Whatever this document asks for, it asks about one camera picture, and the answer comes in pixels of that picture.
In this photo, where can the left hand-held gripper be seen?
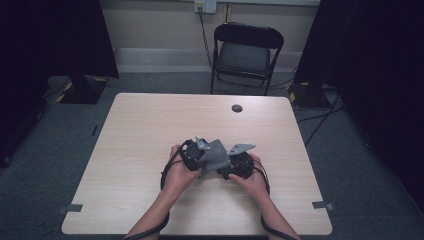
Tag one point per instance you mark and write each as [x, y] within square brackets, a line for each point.
[193, 156]

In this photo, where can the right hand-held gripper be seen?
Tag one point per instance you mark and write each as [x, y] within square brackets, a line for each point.
[241, 163]

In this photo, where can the grey cloth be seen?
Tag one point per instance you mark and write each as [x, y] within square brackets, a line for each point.
[216, 158]

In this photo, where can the person's right hand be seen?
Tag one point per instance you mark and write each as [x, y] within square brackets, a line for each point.
[253, 185]

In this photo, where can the person's left hand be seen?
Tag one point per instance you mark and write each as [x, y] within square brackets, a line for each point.
[180, 178]

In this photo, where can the grey tape strip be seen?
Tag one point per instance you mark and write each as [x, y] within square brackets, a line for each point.
[70, 208]
[322, 205]

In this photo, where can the black stand base yellow tape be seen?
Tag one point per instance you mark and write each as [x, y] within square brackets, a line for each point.
[306, 95]
[83, 91]

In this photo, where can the small black floor strip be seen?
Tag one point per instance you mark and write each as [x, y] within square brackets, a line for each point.
[95, 130]

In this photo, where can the black folding chair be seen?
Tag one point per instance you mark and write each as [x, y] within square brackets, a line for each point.
[246, 50]

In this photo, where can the black curtain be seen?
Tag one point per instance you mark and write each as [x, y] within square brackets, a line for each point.
[40, 50]
[376, 83]

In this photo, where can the white wall socket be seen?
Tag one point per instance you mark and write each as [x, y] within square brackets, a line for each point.
[205, 6]

